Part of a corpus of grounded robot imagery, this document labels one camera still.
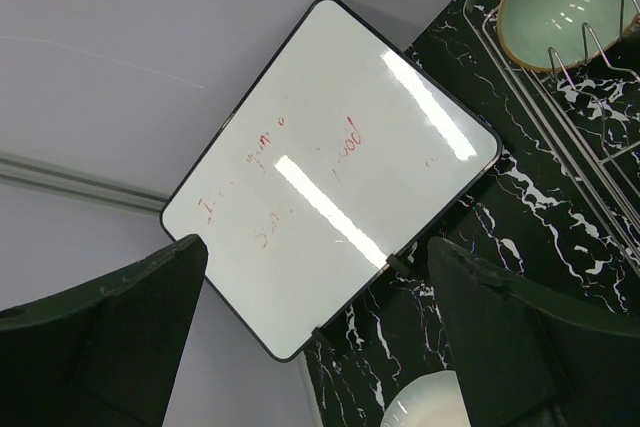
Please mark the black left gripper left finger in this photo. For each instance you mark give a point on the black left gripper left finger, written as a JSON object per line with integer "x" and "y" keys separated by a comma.
{"x": 105, "y": 352}

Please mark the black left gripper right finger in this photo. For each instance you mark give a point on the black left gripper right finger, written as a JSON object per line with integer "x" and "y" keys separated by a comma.
{"x": 526, "y": 355}

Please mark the large white plate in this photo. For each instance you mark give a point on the large white plate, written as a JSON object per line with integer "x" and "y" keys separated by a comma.
{"x": 430, "y": 400}

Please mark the green ceramic bowl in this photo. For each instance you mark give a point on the green ceramic bowl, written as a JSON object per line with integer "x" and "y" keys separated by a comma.
{"x": 576, "y": 29}

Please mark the black marble pattern mat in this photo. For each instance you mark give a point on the black marble pattern mat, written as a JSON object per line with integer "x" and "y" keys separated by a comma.
{"x": 526, "y": 215}

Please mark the wire dish rack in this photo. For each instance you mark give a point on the wire dish rack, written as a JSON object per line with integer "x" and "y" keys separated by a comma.
{"x": 589, "y": 117}

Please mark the white whiteboard black frame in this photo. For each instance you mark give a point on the white whiteboard black frame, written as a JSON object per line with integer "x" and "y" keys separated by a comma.
{"x": 337, "y": 158}

